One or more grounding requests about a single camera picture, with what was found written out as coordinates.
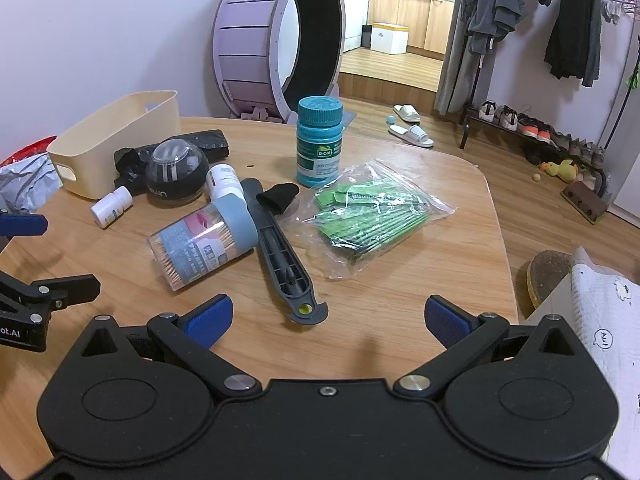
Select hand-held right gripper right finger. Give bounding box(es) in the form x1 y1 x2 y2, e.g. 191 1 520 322
392 296 593 403

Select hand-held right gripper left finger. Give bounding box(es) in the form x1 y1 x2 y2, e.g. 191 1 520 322
75 294 263 403

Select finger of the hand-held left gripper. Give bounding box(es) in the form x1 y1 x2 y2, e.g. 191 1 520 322
0 214 49 237
0 271 102 322

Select blue lidded jar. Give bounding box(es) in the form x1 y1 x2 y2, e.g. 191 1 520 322
146 194 259 291

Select small white pill bottle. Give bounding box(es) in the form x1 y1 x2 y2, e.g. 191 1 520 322
90 186 134 229

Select cream plastic basket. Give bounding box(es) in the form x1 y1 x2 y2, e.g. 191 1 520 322
46 91 182 200

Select teal pill bottle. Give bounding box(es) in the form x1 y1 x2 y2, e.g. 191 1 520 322
296 96 345 189

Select grey plastic mailer bag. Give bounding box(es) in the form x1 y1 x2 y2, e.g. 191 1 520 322
0 154 63 213

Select red plastic bag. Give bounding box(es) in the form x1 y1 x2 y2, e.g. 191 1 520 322
0 135 58 167

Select round cardboard cat scratcher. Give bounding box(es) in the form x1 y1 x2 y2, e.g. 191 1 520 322
526 250 573 311

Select clear bag of green packets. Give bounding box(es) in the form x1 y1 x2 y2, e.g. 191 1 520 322
291 159 458 281

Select white bottle purple label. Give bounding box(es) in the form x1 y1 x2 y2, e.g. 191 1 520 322
206 163 244 201

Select black fabric sleeve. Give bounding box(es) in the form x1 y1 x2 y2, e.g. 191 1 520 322
256 182 301 212

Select white quilted blanket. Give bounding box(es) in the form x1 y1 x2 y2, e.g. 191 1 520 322
520 246 640 480

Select black plastic bag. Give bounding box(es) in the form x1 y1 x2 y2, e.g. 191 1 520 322
114 130 230 191

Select brown scratcher block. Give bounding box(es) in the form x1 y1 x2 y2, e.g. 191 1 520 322
561 180 608 225

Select yellow duck toy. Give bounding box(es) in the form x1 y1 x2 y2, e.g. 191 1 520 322
539 159 581 184

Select black shoe rack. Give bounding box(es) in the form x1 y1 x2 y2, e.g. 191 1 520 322
459 101 612 202

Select row of shoes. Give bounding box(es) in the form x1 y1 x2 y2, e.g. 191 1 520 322
477 101 608 171

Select grey curtain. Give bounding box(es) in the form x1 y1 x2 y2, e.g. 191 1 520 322
434 0 496 116

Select purple cat exercise wheel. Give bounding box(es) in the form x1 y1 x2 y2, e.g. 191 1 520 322
211 0 347 125

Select white foam box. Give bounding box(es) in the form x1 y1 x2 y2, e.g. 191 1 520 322
371 22 410 55

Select wooden kitchen cabinets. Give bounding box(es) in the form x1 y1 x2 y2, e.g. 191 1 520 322
367 0 456 56

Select black hanging jacket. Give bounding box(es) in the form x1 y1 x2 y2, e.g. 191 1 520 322
544 0 602 88

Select grey hanging shirts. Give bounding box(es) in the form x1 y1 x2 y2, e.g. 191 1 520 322
461 0 527 56

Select black clothes rack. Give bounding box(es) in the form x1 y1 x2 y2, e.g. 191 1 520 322
582 0 640 151

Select grey plastic handle tool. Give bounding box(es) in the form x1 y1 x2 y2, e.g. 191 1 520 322
241 178 328 327

